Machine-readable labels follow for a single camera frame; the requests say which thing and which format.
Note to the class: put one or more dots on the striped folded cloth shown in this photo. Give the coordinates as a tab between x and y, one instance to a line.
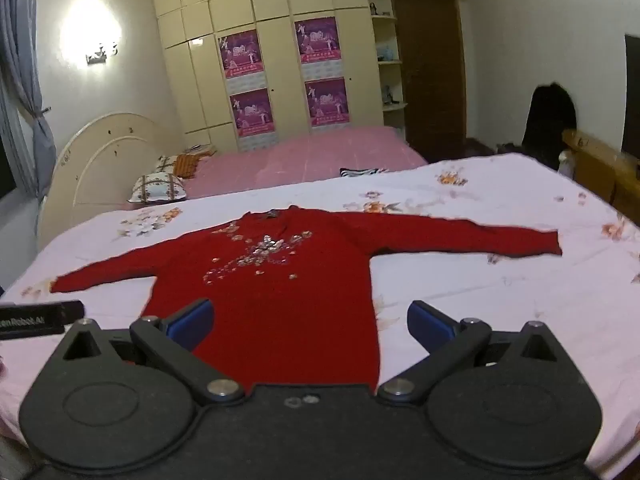
362	172

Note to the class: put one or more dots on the black hanging garment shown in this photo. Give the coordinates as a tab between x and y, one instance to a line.
547	125

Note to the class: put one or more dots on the cream corner shelf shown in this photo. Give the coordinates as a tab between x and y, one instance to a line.
390	75

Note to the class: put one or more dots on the wooden bed frame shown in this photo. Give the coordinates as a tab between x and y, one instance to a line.
600	170

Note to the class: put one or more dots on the brown wooden door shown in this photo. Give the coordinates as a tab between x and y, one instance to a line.
430	70

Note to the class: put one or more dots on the cream wardrobe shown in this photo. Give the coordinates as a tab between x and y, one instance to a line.
280	0

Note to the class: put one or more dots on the cream arched headboard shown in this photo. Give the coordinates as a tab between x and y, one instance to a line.
95	170

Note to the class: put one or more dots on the orange patterned pillow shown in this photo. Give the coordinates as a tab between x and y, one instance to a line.
186	165

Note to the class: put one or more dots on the wall lamp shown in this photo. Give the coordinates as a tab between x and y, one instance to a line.
102	52

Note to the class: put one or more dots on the purple wall poster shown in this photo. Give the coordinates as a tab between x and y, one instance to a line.
241	54
327	102
253	112
318	41

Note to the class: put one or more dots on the grey-blue curtain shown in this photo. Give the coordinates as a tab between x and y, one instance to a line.
22	60

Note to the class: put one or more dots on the white checked pillow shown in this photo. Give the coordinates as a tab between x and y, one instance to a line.
157	188
167	163

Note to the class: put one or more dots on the pink bed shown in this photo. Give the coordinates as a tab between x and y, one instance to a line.
310	160

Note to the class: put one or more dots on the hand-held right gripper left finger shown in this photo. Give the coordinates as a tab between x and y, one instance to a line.
190	327

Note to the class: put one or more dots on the red sequined sweater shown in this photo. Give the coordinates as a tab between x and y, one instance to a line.
280	310

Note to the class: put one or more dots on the white floral bed sheet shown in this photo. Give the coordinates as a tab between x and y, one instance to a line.
500	300

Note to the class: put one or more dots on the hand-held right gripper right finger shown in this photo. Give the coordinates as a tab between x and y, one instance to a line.
430	327

